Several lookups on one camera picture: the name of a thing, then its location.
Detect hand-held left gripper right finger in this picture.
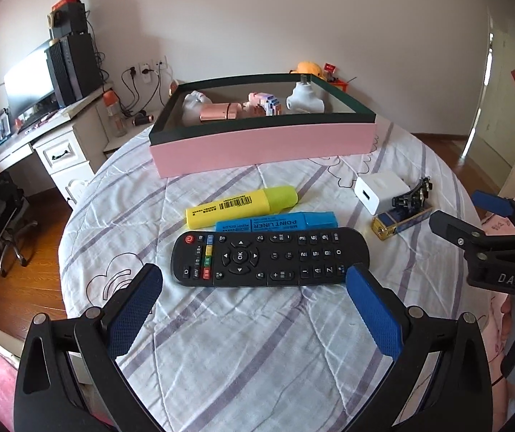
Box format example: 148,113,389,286
345,266,501,432

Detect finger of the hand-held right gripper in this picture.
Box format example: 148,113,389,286
471,190,515,235
429,210,515,253

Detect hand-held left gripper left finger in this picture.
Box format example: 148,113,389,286
13,263,164,432

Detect black hair claw clip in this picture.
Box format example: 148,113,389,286
390,175,434,215

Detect white cube charger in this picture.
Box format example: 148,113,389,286
354,171,414,216

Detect black remote control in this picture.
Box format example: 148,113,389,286
170,227,370,289

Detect blue highlighter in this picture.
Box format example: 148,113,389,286
215,211,339,235

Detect yellow highlighter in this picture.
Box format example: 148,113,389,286
185,185,300,230

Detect pink storage box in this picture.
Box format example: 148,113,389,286
148,73,377,180

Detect white figure toy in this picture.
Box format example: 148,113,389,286
182,91,214,127

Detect rose gold cylinder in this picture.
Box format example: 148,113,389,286
200,103,245,122

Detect pink block figure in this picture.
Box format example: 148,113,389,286
245,91,283,117

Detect white door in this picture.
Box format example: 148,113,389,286
469,6,515,190

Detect black office chair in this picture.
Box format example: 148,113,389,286
0,173,39,278

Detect white desk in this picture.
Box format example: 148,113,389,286
0,83,117,199

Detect orange cap water bottle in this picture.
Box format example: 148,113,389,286
103,90,128,138

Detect yellow octopus plush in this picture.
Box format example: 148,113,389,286
290,62,324,77

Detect black computer tower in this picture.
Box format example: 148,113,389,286
44,31,103,107

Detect black computer monitor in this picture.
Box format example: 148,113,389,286
4,38,58,116

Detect black box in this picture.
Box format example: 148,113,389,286
49,2,88,39

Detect black power cables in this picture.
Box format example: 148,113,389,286
87,18,159,120

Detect white wall sockets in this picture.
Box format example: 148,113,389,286
138,56,169,84

